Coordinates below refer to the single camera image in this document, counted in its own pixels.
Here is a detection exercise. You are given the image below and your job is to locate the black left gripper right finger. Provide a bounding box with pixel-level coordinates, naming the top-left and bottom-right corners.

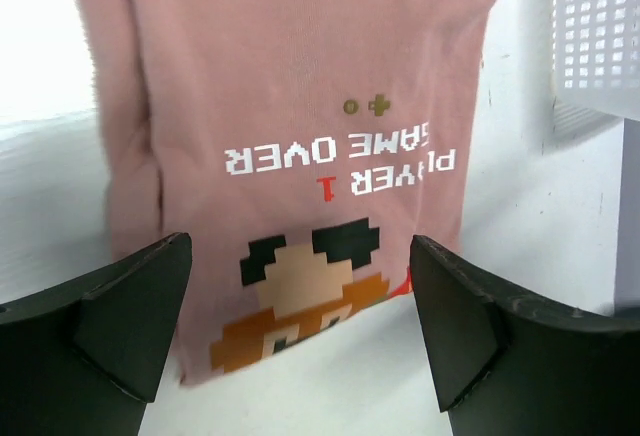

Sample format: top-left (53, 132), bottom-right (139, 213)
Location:
top-left (410, 236), bottom-right (639, 436)

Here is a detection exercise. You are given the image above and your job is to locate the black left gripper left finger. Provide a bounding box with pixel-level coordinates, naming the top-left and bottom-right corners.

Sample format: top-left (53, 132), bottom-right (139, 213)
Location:
top-left (1, 233), bottom-right (192, 436)

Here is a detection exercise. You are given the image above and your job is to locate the pink pixel-print t-shirt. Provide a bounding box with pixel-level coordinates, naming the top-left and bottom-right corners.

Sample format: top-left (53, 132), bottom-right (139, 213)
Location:
top-left (76, 0), bottom-right (496, 385)

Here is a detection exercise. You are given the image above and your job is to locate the white plastic mesh basket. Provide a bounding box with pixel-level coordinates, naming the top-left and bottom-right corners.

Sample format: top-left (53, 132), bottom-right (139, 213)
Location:
top-left (552, 0), bottom-right (639, 140)

